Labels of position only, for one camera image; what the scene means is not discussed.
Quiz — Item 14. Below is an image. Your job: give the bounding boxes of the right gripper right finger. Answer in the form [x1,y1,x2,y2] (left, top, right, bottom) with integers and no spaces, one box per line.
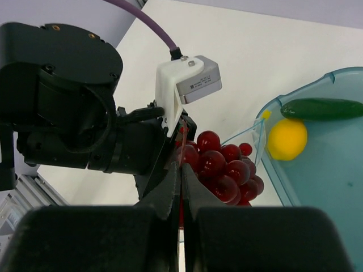
[181,164,353,271]

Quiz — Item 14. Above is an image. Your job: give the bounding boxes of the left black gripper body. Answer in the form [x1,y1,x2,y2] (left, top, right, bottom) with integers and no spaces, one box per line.
[16,107,197,198]

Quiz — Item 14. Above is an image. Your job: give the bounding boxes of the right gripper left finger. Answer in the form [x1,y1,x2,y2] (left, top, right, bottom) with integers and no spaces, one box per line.
[1,163,180,271]

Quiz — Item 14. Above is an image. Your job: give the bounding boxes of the red grape bunch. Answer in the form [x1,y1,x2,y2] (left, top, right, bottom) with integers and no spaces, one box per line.
[176,130,264,206]

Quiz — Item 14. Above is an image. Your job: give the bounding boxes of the yellow lemon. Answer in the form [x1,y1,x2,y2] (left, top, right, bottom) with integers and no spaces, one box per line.
[267,119,308,161]

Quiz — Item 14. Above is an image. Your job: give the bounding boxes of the green cucumber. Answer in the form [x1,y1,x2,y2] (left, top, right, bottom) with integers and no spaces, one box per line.
[280,98,362,122]

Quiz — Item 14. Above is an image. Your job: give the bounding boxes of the clear zip top bag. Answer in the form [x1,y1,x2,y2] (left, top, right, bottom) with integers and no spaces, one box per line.
[222,110,272,167]

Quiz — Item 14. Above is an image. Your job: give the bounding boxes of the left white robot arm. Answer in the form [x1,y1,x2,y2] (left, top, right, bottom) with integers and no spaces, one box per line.
[1,22,182,197]

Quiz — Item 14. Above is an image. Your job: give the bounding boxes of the teal plastic tray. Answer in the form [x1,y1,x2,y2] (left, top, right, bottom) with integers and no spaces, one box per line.
[258,67,362,209]

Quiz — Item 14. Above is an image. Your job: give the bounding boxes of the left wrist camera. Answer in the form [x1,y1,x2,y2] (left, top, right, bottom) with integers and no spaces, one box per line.
[155,56,222,138]

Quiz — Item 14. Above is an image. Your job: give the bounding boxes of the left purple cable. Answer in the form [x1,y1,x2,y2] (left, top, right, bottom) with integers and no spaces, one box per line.
[104,0,182,60]

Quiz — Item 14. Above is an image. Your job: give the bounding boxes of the aluminium mounting rail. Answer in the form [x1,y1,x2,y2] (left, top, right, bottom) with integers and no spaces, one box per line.
[1,175,68,236]

